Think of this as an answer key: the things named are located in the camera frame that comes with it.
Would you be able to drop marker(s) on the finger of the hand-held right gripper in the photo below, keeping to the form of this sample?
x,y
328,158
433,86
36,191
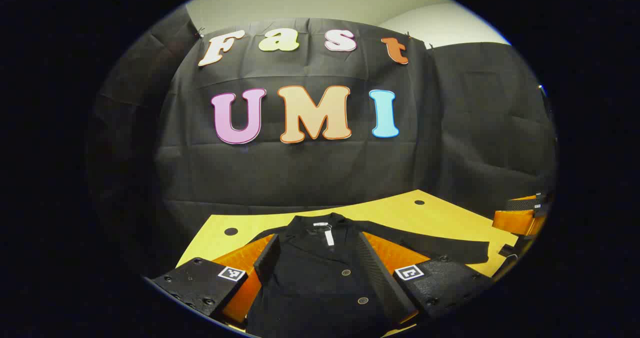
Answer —
x,y
515,223

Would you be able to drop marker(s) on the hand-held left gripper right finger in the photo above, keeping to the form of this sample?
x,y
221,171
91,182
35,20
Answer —
x,y
385,278

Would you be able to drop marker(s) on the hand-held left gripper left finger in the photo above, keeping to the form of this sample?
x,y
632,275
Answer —
x,y
267,258

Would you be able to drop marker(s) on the black buttoned garment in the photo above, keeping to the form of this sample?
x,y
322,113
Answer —
x,y
320,288

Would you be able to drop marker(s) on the black table edge clamp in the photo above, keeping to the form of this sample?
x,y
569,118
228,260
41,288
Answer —
x,y
510,250

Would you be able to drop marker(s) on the black backdrop cloth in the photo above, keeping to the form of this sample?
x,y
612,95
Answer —
x,y
325,167

